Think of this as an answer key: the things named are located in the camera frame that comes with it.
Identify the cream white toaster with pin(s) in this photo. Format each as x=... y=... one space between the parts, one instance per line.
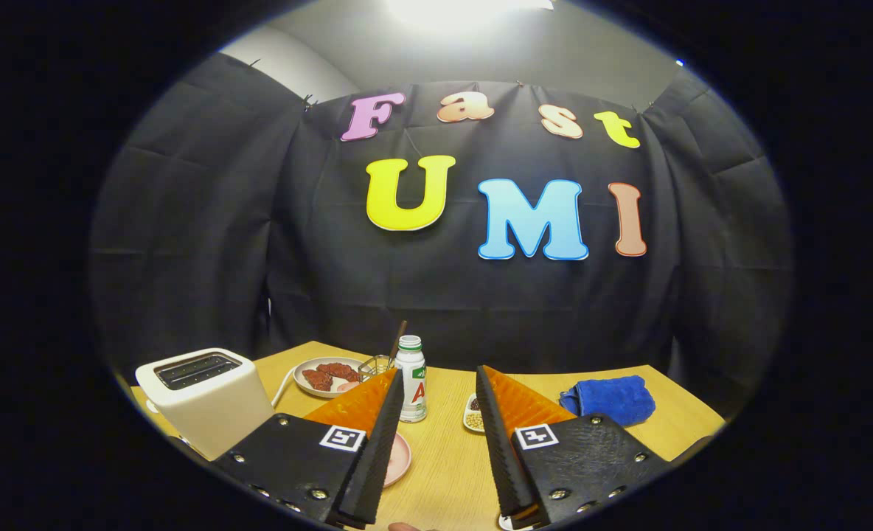
x=208 y=413

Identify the blue folded towel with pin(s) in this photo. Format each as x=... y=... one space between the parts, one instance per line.
x=613 y=398

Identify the beige plate with meat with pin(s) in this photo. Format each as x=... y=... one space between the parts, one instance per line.
x=298 y=376

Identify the white divided dish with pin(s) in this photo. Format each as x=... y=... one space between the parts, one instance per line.
x=465 y=410

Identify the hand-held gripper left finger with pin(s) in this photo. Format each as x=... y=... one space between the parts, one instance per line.
x=377 y=457

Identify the red meat pieces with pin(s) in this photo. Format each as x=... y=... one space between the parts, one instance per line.
x=326 y=376

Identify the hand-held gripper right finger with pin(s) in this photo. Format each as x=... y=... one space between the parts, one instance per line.
x=499 y=457

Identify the pile of yellow soybeans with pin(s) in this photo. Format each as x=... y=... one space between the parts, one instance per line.
x=474 y=421

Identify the black backdrop cloth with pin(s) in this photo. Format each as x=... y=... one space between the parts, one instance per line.
x=407 y=295

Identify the white plastic drink bottle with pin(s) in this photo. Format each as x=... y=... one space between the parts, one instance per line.
x=411 y=391

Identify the pink round plate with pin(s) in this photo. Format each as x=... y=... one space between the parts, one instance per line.
x=400 y=457

